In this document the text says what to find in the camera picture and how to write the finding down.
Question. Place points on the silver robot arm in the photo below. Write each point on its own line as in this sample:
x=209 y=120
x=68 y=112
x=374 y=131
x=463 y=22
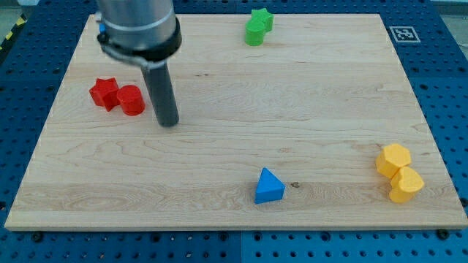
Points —
x=139 y=32

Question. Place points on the blue triangle block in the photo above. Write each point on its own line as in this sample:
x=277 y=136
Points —
x=269 y=187

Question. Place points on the wooden board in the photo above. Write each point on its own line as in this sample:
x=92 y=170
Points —
x=315 y=104

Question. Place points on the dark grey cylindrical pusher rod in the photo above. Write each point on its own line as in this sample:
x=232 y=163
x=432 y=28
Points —
x=160 y=90

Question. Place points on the green cylinder block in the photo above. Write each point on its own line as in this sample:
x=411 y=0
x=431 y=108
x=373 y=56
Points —
x=254 y=32

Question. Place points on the red cylinder block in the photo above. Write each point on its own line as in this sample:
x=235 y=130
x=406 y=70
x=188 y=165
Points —
x=131 y=100

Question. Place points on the green star block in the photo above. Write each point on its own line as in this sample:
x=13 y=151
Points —
x=264 y=17

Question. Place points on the red star block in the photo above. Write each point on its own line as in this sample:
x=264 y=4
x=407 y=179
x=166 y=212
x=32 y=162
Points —
x=104 y=93

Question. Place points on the yellow hexagon block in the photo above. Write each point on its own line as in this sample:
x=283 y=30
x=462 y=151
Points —
x=391 y=159

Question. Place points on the yellow heart block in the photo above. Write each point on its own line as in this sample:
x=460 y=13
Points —
x=405 y=185

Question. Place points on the white fiducial marker tag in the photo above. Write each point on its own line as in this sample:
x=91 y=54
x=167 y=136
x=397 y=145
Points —
x=404 y=34

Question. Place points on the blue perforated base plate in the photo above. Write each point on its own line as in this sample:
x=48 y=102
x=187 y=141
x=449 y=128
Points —
x=36 y=64

